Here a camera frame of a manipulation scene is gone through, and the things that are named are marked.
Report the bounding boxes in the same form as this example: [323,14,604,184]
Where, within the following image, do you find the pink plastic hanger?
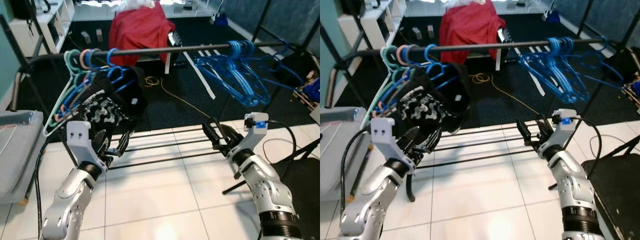
[54,48,96,123]
[372,45,413,118]

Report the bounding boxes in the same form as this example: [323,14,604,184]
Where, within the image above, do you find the mint green plastic hanger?
[43,49,93,137]
[362,46,408,128]

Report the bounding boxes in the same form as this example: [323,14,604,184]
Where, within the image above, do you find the black garment white camouflage print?
[395,62,471,146]
[75,65,148,148]

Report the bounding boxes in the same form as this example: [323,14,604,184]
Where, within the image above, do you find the black floor carpet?
[332,15,640,128]
[10,17,321,135]

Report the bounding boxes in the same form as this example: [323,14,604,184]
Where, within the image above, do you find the white floor tape strip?
[515,47,546,96]
[182,50,217,100]

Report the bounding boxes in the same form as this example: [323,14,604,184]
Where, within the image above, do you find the black metal clothes rack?
[320,22,640,173]
[0,14,321,173]

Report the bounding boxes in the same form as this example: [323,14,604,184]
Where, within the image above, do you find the blue floor mop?
[210,0,229,27]
[542,0,562,23]

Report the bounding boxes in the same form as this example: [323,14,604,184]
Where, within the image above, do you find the red cloth cover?
[440,2,507,65]
[108,1,177,67]

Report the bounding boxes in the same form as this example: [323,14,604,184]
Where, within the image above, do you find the white shelf unit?
[337,0,407,51]
[9,0,76,56]

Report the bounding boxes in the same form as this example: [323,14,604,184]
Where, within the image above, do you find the white plastic bag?
[447,0,488,10]
[119,0,157,12]

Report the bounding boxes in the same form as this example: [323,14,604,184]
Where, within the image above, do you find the black backpack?
[9,0,51,22]
[340,0,368,17]

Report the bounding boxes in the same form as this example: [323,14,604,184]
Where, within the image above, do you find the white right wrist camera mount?
[232,113,269,153]
[539,109,578,151]

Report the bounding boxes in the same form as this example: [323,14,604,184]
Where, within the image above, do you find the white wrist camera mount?
[232,113,269,153]
[66,121,108,168]
[370,117,417,173]
[539,109,578,151]

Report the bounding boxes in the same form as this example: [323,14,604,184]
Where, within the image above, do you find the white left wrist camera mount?
[66,121,108,168]
[370,117,417,173]

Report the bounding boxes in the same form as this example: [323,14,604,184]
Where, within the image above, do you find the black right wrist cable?
[575,116,603,178]
[264,120,299,166]

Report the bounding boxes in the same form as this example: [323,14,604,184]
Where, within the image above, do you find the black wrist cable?
[575,116,603,178]
[264,120,299,166]
[340,127,375,216]
[34,142,51,238]

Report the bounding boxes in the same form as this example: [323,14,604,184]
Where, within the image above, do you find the yellow floor cable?
[472,72,531,117]
[144,76,213,120]

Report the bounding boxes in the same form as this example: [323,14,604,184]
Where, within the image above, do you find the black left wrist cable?
[34,142,51,238]
[340,127,375,216]

